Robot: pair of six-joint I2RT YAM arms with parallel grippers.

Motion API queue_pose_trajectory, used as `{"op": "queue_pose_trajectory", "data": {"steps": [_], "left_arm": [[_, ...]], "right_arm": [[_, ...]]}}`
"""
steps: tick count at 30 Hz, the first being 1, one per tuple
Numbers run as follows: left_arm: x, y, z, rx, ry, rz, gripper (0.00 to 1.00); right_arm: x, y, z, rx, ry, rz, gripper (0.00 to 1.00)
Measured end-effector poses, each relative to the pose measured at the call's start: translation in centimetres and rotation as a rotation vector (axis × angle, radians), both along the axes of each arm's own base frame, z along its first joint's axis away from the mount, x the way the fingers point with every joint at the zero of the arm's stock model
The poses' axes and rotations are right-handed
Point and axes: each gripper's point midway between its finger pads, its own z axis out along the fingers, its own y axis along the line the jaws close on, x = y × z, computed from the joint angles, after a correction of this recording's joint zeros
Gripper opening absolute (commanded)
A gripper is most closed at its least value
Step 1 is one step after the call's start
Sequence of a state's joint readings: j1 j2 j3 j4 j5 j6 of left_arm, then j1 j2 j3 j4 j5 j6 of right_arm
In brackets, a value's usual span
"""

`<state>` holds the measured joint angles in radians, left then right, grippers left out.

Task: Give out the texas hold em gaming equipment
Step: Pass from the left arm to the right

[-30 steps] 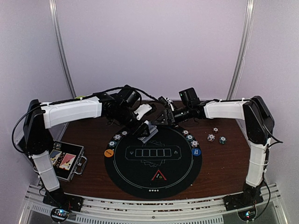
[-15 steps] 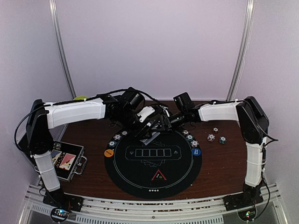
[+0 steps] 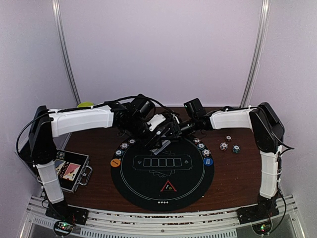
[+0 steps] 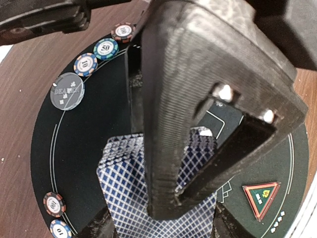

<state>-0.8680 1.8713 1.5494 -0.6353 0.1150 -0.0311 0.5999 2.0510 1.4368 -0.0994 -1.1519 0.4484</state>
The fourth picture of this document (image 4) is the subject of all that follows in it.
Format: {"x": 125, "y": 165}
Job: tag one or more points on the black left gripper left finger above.
{"x": 102, "y": 226}

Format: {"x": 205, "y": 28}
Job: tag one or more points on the red black triangle marker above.
{"x": 260, "y": 197}

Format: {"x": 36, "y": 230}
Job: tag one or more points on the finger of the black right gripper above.
{"x": 190, "y": 49}

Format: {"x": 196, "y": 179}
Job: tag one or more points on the blue white chip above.
{"x": 59, "y": 229}
{"x": 85, "y": 64}

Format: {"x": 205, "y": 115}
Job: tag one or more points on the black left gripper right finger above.
{"x": 225, "y": 225}

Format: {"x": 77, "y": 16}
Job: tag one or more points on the blue playing card deck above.
{"x": 140, "y": 194}

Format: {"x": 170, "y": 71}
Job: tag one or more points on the round black poker mat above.
{"x": 68, "y": 145}

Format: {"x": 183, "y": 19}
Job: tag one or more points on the red chip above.
{"x": 54, "y": 204}
{"x": 123, "y": 32}

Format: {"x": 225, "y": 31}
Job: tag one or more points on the green chip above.
{"x": 106, "y": 49}

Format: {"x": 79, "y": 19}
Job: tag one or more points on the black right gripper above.
{"x": 292, "y": 26}

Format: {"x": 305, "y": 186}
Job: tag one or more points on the clear round dealer button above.
{"x": 67, "y": 91}

